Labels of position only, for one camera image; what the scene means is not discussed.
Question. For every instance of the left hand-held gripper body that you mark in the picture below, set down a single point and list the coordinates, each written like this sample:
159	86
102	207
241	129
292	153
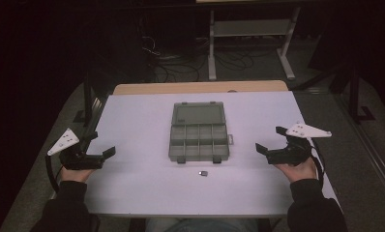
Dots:
77	160

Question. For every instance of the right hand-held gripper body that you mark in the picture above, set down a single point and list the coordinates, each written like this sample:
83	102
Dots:
292	153

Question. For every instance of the person's left hand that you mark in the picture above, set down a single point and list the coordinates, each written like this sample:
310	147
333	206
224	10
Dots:
75	175

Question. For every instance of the person's right hand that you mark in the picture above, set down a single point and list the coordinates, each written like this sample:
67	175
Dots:
298	172

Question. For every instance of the black metal stand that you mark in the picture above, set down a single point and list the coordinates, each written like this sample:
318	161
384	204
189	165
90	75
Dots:
354	93
88	100

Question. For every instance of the small metal part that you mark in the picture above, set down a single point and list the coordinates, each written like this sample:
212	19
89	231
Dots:
203	173

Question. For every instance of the grey clear plastic organizer box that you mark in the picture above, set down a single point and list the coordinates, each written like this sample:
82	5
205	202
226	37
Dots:
198	132

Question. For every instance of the white metal frame stand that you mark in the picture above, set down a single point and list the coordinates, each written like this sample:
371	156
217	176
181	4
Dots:
250	28

